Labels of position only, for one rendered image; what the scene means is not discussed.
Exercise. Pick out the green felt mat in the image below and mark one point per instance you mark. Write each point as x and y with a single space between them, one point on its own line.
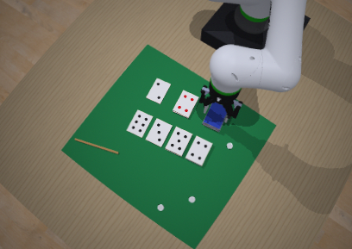
146 175

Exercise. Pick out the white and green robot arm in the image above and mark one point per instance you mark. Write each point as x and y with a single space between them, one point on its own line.
276 67

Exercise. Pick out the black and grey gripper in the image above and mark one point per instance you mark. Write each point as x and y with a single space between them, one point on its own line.
227 106

